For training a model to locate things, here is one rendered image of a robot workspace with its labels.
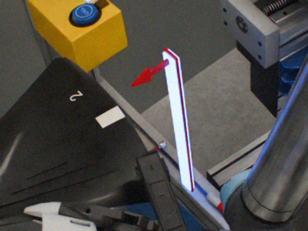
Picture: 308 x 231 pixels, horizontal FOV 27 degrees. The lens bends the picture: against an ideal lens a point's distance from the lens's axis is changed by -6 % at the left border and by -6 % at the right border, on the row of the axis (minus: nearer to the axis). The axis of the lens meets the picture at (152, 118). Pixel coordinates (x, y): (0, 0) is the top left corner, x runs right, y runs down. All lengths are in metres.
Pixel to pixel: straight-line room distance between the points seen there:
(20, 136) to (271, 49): 0.53
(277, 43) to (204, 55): 1.11
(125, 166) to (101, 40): 0.35
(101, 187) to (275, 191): 0.20
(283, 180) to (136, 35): 1.30
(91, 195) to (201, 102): 1.54
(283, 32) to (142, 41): 0.89
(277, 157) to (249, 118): 1.55
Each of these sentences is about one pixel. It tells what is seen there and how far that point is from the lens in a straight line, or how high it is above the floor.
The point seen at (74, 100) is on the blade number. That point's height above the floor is 1.18.
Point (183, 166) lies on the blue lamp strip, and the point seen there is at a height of 0.93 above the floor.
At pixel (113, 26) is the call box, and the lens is 1.07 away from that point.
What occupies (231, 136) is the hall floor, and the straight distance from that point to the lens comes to 2.18.
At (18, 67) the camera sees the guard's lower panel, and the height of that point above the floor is 0.57.
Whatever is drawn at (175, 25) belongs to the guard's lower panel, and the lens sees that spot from 2.04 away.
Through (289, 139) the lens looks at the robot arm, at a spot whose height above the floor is 1.27.
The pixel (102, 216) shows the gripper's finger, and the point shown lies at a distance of 0.67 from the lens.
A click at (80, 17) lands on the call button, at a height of 1.08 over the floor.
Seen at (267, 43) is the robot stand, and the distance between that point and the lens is 1.13.
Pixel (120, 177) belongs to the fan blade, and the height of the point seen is 1.16.
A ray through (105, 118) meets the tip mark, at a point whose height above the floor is 1.17.
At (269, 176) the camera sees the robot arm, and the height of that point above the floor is 1.21.
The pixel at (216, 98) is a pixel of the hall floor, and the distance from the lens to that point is 2.27.
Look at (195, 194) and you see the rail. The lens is 1.09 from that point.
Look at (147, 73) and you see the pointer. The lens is 0.82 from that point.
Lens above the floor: 1.81
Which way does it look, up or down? 54 degrees down
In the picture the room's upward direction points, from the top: 11 degrees counter-clockwise
